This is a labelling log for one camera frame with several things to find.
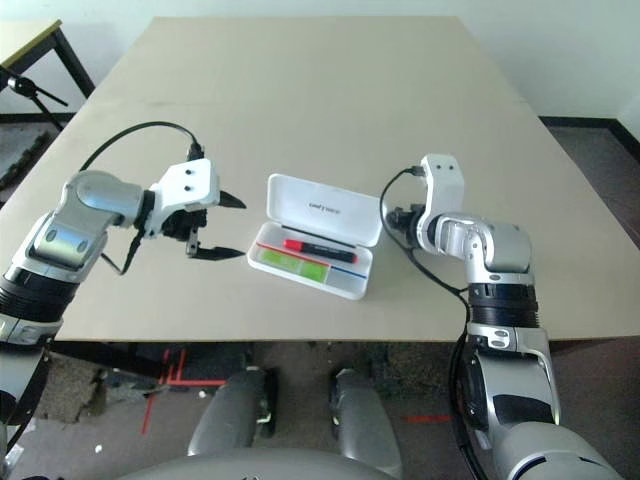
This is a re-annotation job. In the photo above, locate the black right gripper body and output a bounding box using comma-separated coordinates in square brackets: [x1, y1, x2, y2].
[387, 202, 426, 248]

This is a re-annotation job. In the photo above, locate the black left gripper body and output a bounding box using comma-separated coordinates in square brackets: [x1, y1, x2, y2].
[163, 208, 208, 259]

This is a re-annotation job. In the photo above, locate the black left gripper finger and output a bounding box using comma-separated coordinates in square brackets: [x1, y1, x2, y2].
[191, 244, 245, 263]
[218, 188, 248, 211]

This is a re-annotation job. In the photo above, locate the green and white highlighter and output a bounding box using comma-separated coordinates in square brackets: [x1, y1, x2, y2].
[255, 248, 331, 282]

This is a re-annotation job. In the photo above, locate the white plastic pencil case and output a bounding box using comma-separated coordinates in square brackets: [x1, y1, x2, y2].
[246, 173, 384, 302]

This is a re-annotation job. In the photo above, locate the red and black marker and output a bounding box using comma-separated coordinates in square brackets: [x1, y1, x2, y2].
[282, 237, 359, 265]

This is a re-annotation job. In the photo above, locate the thin red and blue pencil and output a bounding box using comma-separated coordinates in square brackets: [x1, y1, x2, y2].
[255, 242, 370, 278]

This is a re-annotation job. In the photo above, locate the thin black pencil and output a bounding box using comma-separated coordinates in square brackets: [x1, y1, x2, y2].
[282, 223, 357, 250]

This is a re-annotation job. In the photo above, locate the grey left robot leg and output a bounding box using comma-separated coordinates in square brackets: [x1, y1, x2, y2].
[188, 367, 279, 459]

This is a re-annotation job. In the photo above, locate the grey robot leg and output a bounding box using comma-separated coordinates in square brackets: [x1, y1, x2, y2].
[188, 367, 279, 459]
[329, 368, 404, 479]

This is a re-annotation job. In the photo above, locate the dark foam floor mat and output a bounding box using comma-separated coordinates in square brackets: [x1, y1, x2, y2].
[0, 127, 51, 191]

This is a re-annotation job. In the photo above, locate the grey right robot leg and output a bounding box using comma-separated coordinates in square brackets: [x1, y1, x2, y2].
[329, 368, 404, 479]

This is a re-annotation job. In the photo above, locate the black tripod stand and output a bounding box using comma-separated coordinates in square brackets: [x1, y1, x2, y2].
[0, 64, 69, 132]

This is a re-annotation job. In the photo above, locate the grey robot torso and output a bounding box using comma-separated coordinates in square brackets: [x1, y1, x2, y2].
[117, 447, 401, 480]

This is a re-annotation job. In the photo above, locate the side table with black legs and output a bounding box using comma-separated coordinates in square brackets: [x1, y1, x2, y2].
[0, 18, 96, 99]

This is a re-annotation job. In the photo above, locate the black right camera cable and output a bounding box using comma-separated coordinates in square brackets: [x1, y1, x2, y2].
[378, 166, 474, 351]

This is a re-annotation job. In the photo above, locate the black camera cable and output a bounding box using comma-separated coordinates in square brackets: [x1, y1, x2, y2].
[378, 166, 474, 351]
[79, 120, 205, 171]

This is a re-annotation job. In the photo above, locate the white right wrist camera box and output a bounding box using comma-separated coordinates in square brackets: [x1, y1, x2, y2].
[415, 153, 466, 256]

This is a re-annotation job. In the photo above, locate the black left camera cable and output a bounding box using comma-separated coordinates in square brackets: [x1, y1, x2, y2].
[79, 120, 205, 171]

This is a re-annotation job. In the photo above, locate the black table frame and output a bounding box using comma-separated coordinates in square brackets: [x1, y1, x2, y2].
[47, 338, 171, 381]

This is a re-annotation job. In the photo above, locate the black wall baseboard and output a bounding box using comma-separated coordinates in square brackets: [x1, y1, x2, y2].
[539, 116, 640, 166]

